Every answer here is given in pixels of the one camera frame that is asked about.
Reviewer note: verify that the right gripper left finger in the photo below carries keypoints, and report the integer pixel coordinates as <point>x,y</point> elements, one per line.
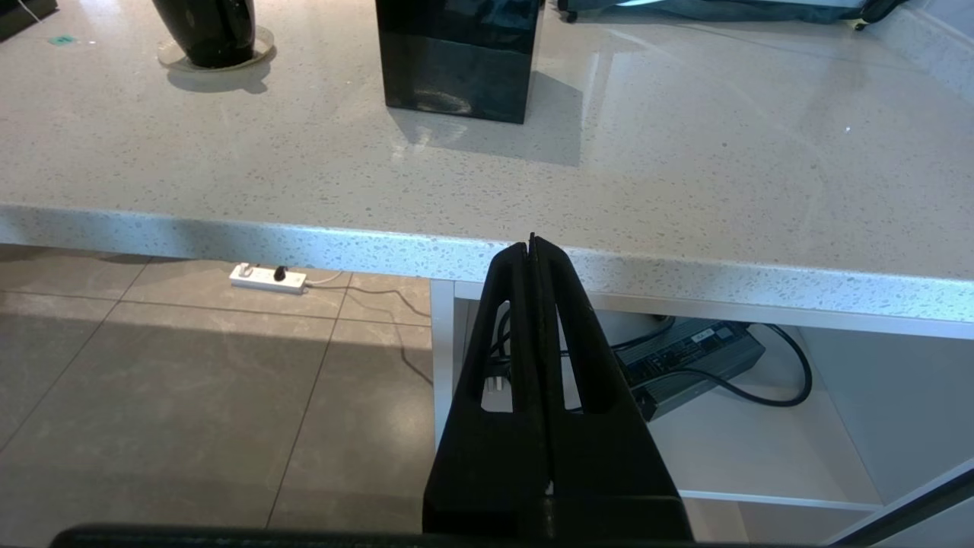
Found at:
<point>472,472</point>

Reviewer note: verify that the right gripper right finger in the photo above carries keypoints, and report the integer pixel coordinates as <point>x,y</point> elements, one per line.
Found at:
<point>609,472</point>

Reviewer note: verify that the grey power adapter brick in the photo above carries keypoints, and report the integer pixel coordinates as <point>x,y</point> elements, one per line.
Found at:
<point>685,358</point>

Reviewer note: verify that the white counter cabinet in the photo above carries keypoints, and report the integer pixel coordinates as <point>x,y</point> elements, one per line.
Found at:
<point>761,457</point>

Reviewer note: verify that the white power strip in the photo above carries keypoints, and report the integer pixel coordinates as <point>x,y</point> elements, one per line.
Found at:
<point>262,278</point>

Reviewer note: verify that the black tissue box white lid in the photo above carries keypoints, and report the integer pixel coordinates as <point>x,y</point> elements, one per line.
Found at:
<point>456,68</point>

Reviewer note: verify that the clear round coaster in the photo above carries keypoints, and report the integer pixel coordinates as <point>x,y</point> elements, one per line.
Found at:
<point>261,49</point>

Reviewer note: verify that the black ceramic mug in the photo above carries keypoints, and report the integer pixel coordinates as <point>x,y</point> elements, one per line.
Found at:
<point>205,34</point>

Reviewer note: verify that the small green sticker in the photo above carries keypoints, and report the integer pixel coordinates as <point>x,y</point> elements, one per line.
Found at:
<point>62,39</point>

